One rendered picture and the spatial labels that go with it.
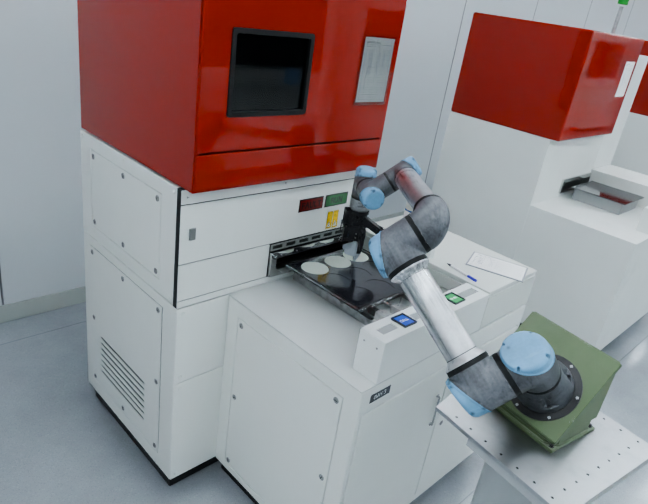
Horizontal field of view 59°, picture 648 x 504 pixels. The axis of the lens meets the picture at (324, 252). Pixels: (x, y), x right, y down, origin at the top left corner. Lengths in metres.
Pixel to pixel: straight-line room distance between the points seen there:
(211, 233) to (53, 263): 1.68
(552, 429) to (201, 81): 1.28
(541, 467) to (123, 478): 1.57
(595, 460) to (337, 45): 1.38
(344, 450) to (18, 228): 2.10
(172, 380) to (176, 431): 0.23
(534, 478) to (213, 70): 1.30
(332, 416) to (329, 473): 0.20
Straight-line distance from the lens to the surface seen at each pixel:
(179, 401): 2.11
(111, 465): 2.53
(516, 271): 2.22
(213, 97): 1.63
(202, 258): 1.84
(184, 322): 1.93
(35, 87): 3.07
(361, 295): 1.92
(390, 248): 1.51
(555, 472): 1.60
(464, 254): 2.26
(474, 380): 1.47
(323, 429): 1.80
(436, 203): 1.56
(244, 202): 1.86
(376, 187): 1.87
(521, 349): 1.47
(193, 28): 1.60
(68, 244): 3.37
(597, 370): 1.67
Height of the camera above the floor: 1.79
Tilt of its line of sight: 24 degrees down
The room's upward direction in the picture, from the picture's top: 9 degrees clockwise
